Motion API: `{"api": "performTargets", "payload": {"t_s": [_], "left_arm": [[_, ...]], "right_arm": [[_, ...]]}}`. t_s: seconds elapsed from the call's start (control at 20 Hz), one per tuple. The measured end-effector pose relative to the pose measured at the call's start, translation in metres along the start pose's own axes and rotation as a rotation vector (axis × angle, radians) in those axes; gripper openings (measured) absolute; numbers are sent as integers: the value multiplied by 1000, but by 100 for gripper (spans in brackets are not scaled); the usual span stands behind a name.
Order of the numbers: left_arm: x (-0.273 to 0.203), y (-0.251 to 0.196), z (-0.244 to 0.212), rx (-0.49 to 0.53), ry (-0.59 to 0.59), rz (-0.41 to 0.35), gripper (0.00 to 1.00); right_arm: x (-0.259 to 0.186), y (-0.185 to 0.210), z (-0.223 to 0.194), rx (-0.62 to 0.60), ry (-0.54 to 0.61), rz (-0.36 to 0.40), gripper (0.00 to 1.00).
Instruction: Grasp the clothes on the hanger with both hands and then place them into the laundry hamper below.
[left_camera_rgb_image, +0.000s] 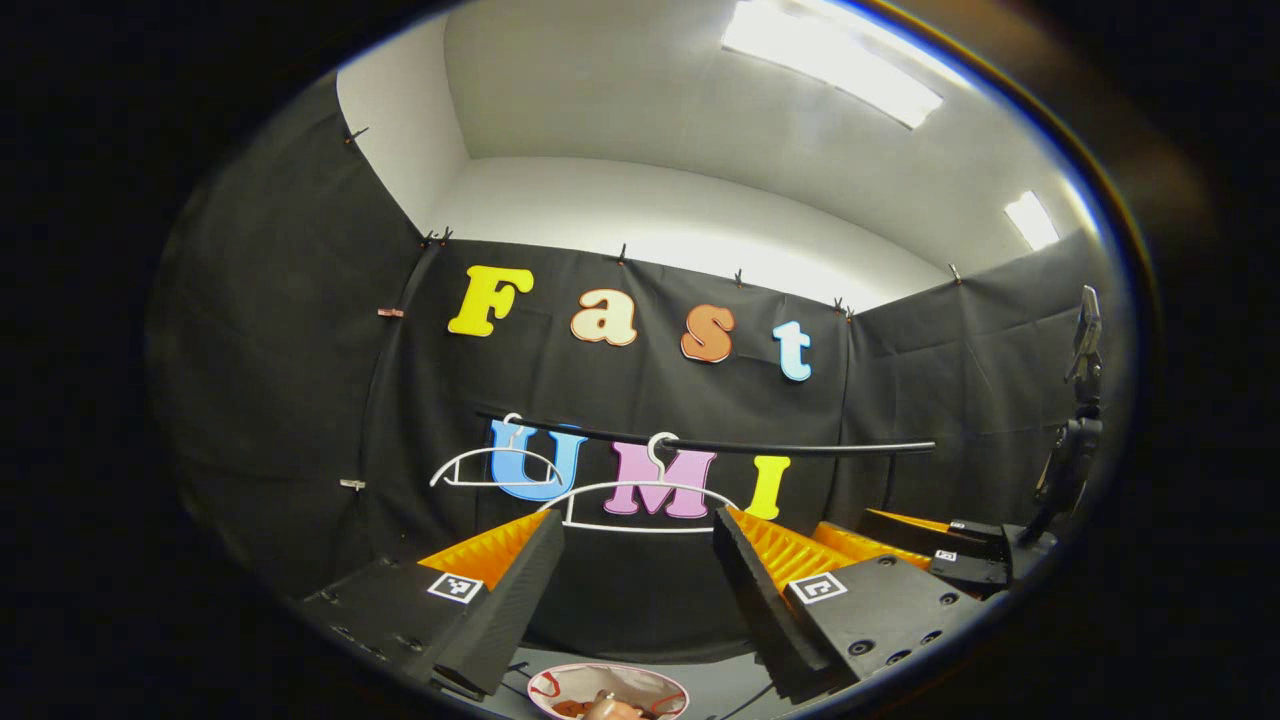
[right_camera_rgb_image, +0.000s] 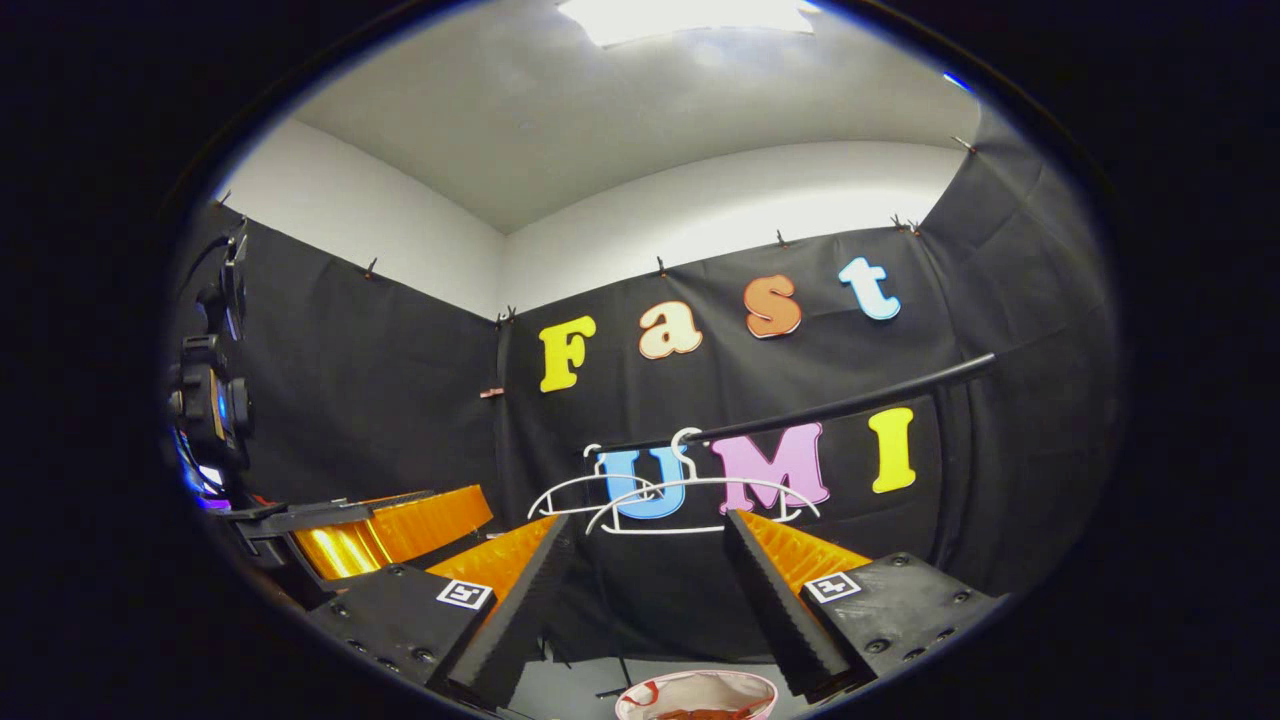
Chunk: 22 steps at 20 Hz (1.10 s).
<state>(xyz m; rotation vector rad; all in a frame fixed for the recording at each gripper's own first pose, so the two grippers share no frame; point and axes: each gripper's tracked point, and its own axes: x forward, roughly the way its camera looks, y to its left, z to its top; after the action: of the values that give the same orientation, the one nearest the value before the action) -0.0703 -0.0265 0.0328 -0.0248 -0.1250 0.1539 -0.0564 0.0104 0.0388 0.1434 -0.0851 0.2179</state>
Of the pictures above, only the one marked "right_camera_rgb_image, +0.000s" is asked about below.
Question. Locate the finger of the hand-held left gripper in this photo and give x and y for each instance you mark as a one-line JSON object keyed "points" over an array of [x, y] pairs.
{"points": [[410, 525], [390, 497]]}

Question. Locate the black clothes rail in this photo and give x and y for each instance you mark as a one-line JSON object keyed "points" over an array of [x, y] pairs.
{"points": [[850, 405]]}

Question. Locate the white laundry hamper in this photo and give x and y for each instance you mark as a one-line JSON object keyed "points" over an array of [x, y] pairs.
{"points": [[700, 690]]}

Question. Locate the white clothes hanger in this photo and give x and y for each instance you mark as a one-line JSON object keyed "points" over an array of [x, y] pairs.
{"points": [[684, 455], [560, 487]]}

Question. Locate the large ceiling light panel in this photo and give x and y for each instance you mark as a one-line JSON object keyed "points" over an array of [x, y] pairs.
{"points": [[690, 18]]}

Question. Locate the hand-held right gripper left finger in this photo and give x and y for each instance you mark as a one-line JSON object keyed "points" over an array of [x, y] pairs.
{"points": [[520, 610]]}

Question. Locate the black rack post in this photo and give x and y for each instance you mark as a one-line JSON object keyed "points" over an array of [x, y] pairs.
{"points": [[958, 470]]}

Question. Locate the black backdrop cloth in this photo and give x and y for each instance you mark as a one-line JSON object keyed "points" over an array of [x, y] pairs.
{"points": [[370, 390]]}

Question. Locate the small ceiling light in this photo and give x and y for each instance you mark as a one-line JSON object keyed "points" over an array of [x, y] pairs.
{"points": [[957, 81]]}

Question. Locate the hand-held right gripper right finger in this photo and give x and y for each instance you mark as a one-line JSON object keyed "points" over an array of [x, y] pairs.
{"points": [[780, 610]]}

